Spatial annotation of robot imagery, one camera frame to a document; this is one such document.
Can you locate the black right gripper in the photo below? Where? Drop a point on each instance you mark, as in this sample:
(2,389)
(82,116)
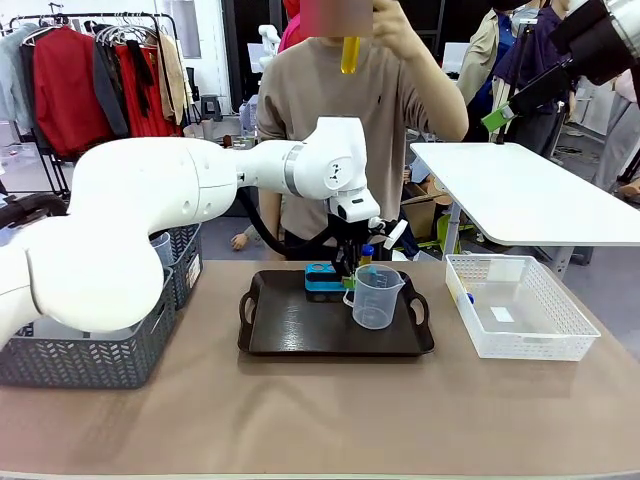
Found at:
(595,45)

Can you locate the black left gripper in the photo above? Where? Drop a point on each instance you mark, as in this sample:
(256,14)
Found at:
(350,235)

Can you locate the blue-capped yellow test tube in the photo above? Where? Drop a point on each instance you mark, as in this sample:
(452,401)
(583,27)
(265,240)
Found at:
(462,290)
(350,55)
(368,256)

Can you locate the clear plastic measuring beaker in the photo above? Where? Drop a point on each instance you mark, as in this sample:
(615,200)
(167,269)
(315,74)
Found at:
(162,247)
(372,310)

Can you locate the person's left forearm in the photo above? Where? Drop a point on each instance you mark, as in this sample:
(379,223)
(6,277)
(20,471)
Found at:
(440,95)

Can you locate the person's right forearm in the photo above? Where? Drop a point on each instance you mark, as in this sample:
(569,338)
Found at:
(270,220)

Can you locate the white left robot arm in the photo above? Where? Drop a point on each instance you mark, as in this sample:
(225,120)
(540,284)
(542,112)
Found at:
(150,190)

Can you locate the person's left hand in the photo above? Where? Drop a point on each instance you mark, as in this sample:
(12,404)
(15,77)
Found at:
(397,30)

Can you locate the blue test tube rack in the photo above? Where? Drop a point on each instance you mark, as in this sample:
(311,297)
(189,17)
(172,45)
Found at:
(320,286)

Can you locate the mannequin in purple jacket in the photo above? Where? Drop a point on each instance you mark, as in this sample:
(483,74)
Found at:
(535,45)

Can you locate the mannequin in beige trench coat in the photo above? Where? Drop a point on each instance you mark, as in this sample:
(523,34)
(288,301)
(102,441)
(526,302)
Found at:
(480,55)

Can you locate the dark brown serving tray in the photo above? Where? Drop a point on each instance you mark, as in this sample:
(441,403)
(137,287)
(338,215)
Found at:
(300,325)

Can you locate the cardboard box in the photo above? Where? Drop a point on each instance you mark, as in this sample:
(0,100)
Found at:
(420,215)

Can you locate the person in pink top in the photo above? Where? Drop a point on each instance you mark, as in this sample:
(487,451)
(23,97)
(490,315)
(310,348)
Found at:
(622,135)

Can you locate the green chair base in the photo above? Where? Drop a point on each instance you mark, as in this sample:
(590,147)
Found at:
(445,230)

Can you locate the white table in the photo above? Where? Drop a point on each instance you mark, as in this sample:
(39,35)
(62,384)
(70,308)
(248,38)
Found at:
(525,190)

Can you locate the mannequin arm grey sleeve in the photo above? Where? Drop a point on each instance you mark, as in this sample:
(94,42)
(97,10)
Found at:
(240,241)

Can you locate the small grey plastic basket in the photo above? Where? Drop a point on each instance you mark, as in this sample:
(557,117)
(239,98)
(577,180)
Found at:
(187,270)

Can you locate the person in beige sweater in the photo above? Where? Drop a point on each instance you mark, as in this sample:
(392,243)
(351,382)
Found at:
(310,90)

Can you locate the grey paper roll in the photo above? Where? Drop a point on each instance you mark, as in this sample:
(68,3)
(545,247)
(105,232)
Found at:
(207,131)

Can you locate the grey step stool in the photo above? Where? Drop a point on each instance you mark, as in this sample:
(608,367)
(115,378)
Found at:
(211,106)

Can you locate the white plastic basket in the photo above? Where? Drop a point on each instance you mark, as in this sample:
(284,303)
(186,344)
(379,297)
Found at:
(550,345)

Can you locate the person in red hood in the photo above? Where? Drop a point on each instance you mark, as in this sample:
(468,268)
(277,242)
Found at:
(290,35)

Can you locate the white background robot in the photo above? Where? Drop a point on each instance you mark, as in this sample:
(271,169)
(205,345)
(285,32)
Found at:
(270,35)

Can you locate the beige hanging coat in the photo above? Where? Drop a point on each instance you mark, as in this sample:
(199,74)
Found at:
(172,75)

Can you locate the red dress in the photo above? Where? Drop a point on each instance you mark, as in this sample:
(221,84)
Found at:
(132,115)

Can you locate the large grey plastic basket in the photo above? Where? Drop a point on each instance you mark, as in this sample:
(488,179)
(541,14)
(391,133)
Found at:
(100,360)

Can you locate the black scarf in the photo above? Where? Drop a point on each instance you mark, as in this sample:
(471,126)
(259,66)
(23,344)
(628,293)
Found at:
(142,75)

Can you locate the dark grey coat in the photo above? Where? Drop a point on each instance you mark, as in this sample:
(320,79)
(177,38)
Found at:
(107,90)

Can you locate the black clothes rack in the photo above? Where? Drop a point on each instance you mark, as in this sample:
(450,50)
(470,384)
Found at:
(150,14)

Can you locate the red jacket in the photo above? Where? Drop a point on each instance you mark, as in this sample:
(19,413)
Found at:
(65,90)

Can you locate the grey-blue jacket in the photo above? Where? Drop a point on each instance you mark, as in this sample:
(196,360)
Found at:
(12,75)

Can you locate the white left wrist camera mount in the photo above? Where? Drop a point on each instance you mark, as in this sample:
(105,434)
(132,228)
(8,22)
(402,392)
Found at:
(395,235)

